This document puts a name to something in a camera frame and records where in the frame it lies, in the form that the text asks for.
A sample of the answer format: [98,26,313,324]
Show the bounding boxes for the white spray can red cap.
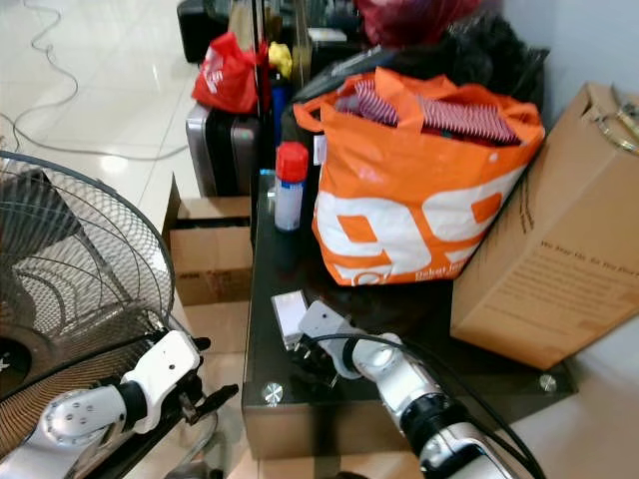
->
[273,141,311,234]

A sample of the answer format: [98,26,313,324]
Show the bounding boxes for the grey suitcase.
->
[186,102,262,199]

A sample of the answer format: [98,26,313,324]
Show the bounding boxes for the yellow small item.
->
[269,41,294,80]

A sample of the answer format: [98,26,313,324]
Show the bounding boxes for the black glass table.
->
[241,168,576,462]

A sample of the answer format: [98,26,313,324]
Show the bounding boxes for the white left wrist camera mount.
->
[124,329,204,432]

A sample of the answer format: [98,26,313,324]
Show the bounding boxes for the black case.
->
[177,0,232,64]

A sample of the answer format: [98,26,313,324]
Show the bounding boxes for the red white striped cloth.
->
[347,79,522,148]

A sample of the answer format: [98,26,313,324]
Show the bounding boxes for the grey floor cable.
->
[0,0,193,163]

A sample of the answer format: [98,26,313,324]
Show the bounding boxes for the dark red bag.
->
[353,0,486,48]

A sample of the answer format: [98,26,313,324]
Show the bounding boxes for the small white box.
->
[271,288,312,349]

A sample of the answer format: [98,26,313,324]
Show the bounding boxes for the small open cardboard box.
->
[164,178,255,306]

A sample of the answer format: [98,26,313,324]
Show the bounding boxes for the black fabric bundle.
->
[389,12,550,101]

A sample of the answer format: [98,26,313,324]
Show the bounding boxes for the red plastic bag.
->
[192,31,267,115]

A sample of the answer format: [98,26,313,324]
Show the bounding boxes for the black Milux electric fan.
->
[0,150,177,462]

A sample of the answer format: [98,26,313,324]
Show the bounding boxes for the orange and white shopping bag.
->
[294,66,548,289]

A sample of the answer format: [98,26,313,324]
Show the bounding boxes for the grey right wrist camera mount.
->
[300,298,366,381]

